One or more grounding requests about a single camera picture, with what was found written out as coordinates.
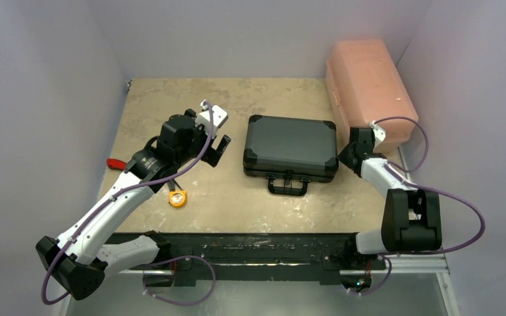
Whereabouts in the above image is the black poker set case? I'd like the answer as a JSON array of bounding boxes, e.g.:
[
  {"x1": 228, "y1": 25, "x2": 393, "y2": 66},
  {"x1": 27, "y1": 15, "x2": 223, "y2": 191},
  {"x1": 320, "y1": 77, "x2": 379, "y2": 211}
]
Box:
[{"x1": 242, "y1": 115, "x2": 339, "y2": 196}]

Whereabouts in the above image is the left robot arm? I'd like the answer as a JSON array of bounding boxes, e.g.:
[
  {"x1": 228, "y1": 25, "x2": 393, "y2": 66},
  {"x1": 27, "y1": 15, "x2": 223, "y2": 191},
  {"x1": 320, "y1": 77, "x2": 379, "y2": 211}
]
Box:
[{"x1": 36, "y1": 101, "x2": 231, "y2": 305}]

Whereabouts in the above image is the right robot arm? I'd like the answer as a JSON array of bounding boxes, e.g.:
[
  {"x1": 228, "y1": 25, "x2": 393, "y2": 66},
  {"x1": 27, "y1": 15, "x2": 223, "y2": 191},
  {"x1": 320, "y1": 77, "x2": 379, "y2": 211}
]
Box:
[{"x1": 339, "y1": 128, "x2": 442, "y2": 268}]

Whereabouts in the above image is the pink plastic storage box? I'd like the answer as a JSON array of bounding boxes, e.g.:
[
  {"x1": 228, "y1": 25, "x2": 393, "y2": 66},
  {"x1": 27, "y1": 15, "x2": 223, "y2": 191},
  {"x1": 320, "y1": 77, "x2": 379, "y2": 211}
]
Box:
[{"x1": 325, "y1": 39, "x2": 418, "y2": 153}]

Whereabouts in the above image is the orange tape measure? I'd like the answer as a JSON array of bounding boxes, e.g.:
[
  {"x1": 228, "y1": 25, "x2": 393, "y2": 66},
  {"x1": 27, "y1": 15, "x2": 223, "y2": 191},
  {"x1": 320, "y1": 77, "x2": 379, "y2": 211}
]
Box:
[{"x1": 169, "y1": 190, "x2": 188, "y2": 209}]

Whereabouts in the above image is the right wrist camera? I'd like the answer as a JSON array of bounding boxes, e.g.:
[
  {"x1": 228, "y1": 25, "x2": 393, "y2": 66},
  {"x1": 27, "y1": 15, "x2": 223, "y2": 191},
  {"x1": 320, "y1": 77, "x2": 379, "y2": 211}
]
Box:
[{"x1": 369, "y1": 121, "x2": 386, "y2": 149}]

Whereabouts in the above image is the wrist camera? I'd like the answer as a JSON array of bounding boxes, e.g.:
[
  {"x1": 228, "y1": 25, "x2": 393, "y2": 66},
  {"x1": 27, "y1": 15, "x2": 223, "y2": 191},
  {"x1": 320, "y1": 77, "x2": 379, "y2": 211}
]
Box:
[
  {"x1": 369, "y1": 121, "x2": 386, "y2": 149},
  {"x1": 195, "y1": 99, "x2": 229, "y2": 129}
]

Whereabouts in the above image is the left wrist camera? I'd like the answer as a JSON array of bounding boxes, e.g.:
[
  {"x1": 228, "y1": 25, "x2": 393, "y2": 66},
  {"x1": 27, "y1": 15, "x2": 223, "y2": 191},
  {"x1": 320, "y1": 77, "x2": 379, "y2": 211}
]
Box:
[{"x1": 195, "y1": 99, "x2": 229, "y2": 129}]

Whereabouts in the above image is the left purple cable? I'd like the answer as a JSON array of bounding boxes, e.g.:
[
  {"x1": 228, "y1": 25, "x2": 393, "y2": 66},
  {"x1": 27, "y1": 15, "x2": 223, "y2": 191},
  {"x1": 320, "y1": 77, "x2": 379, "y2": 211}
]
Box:
[{"x1": 40, "y1": 100, "x2": 215, "y2": 305}]

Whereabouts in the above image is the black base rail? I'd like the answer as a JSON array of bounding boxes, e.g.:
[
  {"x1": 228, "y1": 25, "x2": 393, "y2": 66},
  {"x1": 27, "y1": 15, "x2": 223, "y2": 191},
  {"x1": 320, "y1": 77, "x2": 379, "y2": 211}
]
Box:
[{"x1": 104, "y1": 233, "x2": 450, "y2": 289}]

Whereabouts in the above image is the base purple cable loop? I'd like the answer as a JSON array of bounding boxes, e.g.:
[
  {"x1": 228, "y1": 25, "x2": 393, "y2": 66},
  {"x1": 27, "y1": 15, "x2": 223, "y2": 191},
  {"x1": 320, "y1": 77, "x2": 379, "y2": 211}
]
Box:
[{"x1": 142, "y1": 255, "x2": 217, "y2": 306}]

